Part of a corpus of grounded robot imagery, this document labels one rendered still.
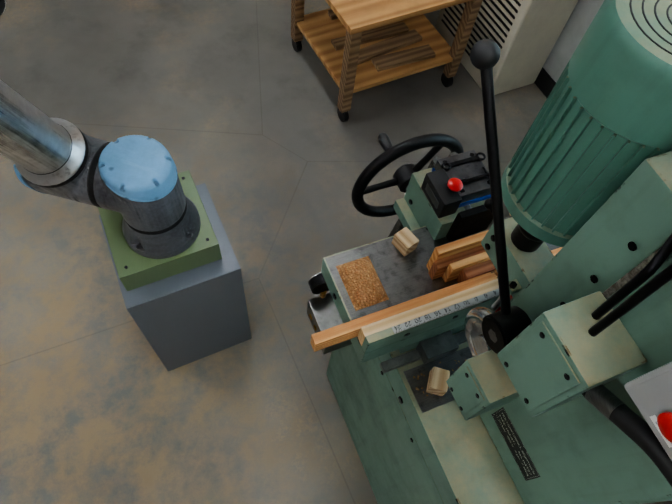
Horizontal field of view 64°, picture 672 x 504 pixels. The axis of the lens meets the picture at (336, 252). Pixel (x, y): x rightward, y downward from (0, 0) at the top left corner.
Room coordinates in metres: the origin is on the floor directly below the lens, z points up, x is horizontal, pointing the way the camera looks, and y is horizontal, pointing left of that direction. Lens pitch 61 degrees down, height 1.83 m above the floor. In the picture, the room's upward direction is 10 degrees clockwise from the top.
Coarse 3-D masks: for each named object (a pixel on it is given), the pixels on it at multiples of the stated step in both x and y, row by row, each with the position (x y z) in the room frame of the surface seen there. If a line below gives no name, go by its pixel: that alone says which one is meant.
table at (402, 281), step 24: (408, 216) 0.65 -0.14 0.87; (504, 216) 0.67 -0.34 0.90; (384, 240) 0.56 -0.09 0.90; (432, 240) 0.58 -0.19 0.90; (336, 264) 0.49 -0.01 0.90; (384, 264) 0.51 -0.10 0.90; (408, 264) 0.52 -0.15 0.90; (336, 288) 0.44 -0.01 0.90; (384, 288) 0.46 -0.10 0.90; (408, 288) 0.46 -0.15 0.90; (432, 288) 0.47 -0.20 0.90; (360, 312) 0.40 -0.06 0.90; (432, 336) 0.40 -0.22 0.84; (360, 360) 0.32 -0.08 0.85
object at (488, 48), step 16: (480, 48) 0.53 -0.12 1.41; (496, 48) 0.53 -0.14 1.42; (480, 64) 0.52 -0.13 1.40; (496, 128) 0.48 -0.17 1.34; (496, 144) 0.47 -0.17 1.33; (496, 160) 0.46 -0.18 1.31; (496, 176) 0.44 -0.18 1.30; (496, 192) 0.43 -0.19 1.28; (496, 208) 0.42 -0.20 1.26; (496, 224) 0.41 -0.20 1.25; (496, 240) 0.39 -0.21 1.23; (496, 256) 0.38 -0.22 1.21; (496, 320) 0.32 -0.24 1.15; (512, 320) 0.32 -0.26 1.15; (528, 320) 0.32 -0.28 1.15; (496, 336) 0.30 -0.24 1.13; (512, 336) 0.30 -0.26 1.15; (496, 352) 0.28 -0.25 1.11
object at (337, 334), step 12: (552, 252) 0.58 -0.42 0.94; (480, 276) 0.50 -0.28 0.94; (444, 288) 0.46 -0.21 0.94; (456, 288) 0.46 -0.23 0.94; (468, 288) 0.47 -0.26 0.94; (420, 300) 0.42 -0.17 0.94; (432, 300) 0.43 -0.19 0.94; (384, 312) 0.39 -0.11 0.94; (396, 312) 0.39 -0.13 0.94; (348, 324) 0.35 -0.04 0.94; (360, 324) 0.36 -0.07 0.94; (312, 336) 0.32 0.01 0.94; (324, 336) 0.32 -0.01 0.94; (336, 336) 0.33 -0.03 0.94; (348, 336) 0.34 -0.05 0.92
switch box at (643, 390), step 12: (648, 372) 0.19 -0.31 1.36; (660, 372) 0.18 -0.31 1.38; (636, 384) 0.18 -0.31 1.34; (648, 384) 0.18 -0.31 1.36; (660, 384) 0.18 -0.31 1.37; (636, 396) 0.18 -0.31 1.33; (648, 396) 0.17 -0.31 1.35; (660, 396) 0.17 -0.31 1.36; (648, 408) 0.16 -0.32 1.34; (660, 408) 0.16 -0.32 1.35; (648, 420) 0.16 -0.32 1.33
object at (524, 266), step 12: (492, 228) 0.53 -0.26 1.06; (492, 240) 0.51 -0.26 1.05; (492, 252) 0.50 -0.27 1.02; (516, 252) 0.48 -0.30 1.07; (528, 252) 0.49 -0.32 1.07; (540, 252) 0.49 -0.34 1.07; (516, 264) 0.46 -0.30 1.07; (528, 264) 0.46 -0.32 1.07; (540, 264) 0.47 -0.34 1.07; (516, 276) 0.45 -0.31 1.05; (528, 276) 0.44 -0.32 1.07
